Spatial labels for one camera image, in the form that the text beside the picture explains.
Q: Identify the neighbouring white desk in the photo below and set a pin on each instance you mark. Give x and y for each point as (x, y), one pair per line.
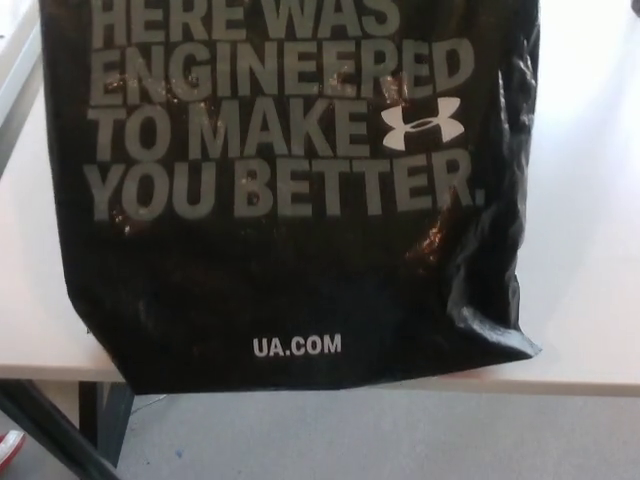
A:
(15, 90)

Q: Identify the red shoe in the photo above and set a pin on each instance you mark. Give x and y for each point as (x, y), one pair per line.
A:
(10, 445)

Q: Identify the black printed plastic shopping bag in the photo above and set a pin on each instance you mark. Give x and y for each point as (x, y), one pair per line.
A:
(300, 275)

